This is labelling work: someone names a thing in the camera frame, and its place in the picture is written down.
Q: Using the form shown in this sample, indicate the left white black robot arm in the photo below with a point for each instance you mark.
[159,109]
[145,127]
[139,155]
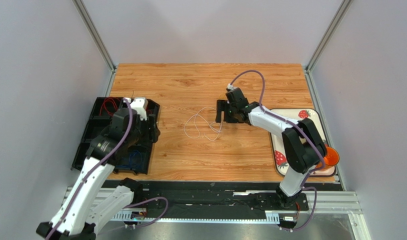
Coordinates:
[78,219]

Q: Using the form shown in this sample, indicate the aluminium frame post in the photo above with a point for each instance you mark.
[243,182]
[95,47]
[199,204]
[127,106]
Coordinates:
[336,20]
[87,19]

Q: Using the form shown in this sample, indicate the black compartment organizer tray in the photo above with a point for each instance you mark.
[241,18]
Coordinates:
[90,133]

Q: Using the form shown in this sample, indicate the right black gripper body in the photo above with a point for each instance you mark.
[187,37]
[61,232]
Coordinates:
[227,111]

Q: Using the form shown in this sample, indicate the left aluminium frame post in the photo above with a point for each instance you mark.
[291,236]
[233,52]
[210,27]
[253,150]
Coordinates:
[87,19]

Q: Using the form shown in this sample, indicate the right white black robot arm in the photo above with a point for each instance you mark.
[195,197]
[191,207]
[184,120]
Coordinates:
[303,146]

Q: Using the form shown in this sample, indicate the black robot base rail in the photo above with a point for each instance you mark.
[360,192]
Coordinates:
[206,196]

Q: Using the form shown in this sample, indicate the white slotted cable duct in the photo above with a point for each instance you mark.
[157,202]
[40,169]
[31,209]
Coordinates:
[251,216]

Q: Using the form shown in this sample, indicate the right aluminium frame post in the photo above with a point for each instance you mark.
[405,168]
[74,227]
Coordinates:
[336,20]

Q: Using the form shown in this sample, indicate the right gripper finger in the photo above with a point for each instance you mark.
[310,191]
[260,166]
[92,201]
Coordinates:
[221,105]
[218,118]

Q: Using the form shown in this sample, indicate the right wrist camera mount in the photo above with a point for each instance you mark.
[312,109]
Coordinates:
[231,89]

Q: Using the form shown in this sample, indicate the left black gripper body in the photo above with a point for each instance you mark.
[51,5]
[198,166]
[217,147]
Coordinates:
[142,134]

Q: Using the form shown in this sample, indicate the orange plastic cup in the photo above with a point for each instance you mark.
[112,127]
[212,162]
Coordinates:
[331,158]

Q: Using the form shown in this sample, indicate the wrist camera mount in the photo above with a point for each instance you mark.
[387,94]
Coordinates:
[231,89]
[138,104]

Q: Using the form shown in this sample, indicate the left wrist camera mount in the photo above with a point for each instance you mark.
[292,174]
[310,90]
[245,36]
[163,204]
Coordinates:
[138,104]

